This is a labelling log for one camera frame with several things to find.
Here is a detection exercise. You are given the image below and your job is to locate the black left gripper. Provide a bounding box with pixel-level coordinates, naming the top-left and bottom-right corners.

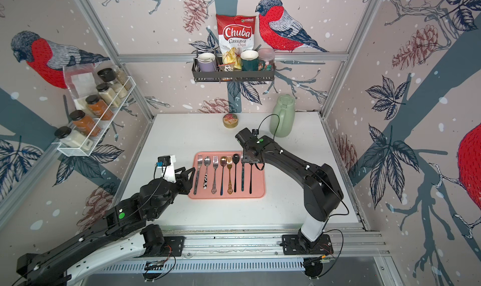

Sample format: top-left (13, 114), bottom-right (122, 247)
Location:
top-left (153, 166), bottom-right (198, 220)

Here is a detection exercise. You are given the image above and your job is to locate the patterned handle steel fork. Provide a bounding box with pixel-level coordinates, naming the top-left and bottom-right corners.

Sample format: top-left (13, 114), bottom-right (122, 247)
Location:
top-left (193, 154), bottom-right (204, 195)

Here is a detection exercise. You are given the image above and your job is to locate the white handled steel spoon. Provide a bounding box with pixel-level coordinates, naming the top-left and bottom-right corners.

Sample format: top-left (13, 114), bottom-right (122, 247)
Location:
top-left (203, 156), bottom-right (211, 189)

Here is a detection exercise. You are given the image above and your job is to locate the black spoon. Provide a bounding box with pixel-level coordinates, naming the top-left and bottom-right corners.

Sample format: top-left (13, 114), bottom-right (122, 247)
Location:
top-left (232, 154), bottom-right (241, 193)

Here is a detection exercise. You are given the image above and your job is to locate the ornate silver fork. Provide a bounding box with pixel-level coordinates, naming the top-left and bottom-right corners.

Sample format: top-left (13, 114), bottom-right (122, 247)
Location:
top-left (211, 155), bottom-right (219, 195)

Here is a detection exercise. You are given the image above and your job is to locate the gold fork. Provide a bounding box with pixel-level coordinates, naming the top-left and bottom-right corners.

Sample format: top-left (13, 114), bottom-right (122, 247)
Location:
top-left (227, 156), bottom-right (234, 195)

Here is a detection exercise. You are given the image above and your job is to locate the pink plastic tray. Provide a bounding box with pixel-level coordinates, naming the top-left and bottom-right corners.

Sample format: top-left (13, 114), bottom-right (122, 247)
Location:
top-left (189, 151), bottom-right (266, 200)

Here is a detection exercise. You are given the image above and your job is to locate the gold spoon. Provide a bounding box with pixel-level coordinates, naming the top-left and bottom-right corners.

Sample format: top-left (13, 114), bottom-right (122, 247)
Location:
top-left (220, 156), bottom-right (227, 196)

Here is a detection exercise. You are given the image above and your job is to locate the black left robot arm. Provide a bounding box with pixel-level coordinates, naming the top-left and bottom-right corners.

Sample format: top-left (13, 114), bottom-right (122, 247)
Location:
top-left (16, 168), bottom-right (195, 285)

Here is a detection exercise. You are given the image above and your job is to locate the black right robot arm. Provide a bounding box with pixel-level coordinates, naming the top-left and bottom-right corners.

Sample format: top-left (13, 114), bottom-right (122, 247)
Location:
top-left (235, 128), bottom-right (344, 250)

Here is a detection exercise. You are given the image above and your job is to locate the round gold tin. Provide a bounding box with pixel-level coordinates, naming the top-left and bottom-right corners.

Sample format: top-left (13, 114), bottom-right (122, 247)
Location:
top-left (222, 113), bottom-right (239, 129)

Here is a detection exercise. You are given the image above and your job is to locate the green thermos jug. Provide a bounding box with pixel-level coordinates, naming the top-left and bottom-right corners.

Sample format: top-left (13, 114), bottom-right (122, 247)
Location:
top-left (269, 94), bottom-right (295, 138)

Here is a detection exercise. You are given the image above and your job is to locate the dark green mug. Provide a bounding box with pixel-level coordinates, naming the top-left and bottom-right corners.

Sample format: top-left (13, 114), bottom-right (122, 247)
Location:
top-left (240, 50), bottom-right (259, 72)

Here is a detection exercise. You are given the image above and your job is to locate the pink lidded clear container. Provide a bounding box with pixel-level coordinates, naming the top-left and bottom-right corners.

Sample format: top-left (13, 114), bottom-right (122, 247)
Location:
top-left (258, 48), bottom-right (275, 71)

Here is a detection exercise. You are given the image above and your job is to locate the purple mug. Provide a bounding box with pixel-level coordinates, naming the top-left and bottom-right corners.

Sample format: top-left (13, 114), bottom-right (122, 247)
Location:
top-left (197, 52), bottom-right (217, 72)

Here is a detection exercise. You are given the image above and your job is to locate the orange spice jar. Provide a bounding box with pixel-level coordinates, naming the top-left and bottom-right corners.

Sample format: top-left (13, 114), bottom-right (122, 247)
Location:
top-left (85, 95), bottom-right (114, 121)
top-left (69, 110), bottom-right (101, 137)

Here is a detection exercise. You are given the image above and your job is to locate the beige spice jar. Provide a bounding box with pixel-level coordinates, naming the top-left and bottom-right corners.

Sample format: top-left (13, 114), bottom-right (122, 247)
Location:
top-left (96, 83), bottom-right (122, 108)

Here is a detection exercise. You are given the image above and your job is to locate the red Chuba chips bag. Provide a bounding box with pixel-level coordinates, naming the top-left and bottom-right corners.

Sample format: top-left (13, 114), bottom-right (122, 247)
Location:
top-left (216, 15), bottom-right (256, 70)

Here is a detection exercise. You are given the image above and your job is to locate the orange spice jar front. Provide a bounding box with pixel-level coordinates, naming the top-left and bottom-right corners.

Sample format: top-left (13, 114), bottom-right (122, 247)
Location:
top-left (69, 110), bottom-right (101, 137)

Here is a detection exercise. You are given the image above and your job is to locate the brown spice jar back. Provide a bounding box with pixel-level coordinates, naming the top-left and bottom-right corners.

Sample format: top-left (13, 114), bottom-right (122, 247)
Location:
top-left (113, 66), bottom-right (132, 91)

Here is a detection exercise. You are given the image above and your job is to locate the white powder spice jar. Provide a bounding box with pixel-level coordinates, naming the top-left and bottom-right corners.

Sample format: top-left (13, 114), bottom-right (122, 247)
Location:
top-left (55, 126), bottom-right (93, 151)

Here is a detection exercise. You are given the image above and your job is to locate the black pepper grinder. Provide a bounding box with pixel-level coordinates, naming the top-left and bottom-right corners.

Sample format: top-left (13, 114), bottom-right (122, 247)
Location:
top-left (97, 68), bottom-right (128, 99)

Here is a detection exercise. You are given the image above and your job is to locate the clear plastic bag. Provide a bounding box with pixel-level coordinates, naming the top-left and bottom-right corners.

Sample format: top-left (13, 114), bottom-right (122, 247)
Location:
top-left (63, 64), bottom-right (97, 112)

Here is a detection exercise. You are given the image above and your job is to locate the black wall shelf basket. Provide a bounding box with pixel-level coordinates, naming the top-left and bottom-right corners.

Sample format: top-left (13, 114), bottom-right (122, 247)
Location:
top-left (192, 57), bottom-right (276, 82)

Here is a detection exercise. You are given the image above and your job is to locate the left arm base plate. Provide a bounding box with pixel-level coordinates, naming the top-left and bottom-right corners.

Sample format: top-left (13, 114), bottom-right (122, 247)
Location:
top-left (142, 236), bottom-right (185, 257)

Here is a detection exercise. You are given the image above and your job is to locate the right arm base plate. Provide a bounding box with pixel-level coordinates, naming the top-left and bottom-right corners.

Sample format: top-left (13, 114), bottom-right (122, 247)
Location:
top-left (279, 233), bottom-right (334, 255)

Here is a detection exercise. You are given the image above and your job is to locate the white wire spice rack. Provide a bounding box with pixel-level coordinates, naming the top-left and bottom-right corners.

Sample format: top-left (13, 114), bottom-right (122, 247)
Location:
top-left (54, 75), bottom-right (137, 157)

